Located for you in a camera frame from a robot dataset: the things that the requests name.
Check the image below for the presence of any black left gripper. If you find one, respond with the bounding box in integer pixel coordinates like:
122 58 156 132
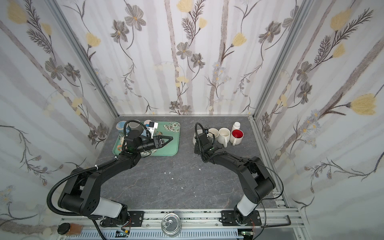
135 135 172 154

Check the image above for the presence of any beige mug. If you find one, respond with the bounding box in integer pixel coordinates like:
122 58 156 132
193 130 201 145

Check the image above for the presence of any green plastic tray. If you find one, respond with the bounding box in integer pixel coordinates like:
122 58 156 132
112 122 181 157

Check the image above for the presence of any white cream mug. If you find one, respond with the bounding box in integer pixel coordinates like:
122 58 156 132
218 128 231 148

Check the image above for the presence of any white mug with red inside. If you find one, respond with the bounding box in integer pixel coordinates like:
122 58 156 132
230 130 244 146

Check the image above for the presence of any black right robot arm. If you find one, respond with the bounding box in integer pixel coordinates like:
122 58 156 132
194 123 276 225

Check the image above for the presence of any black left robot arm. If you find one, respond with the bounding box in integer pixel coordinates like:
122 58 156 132
47 121 174 239

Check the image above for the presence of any tall dark grey mug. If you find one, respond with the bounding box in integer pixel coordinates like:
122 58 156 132
128 120 144 133

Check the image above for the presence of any blue mug with brown rim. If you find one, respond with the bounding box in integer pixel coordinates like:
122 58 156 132
116 121 127 132

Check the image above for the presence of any white plastic bottle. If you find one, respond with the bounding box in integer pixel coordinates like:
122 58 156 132
232 122 241 131

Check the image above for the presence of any round metal lid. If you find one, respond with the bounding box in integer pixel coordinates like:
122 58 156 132
161 213 182 237

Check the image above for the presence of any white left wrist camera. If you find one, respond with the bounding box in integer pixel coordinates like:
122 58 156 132
147 121 158 138

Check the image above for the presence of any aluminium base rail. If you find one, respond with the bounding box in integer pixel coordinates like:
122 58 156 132
56 209 310 240

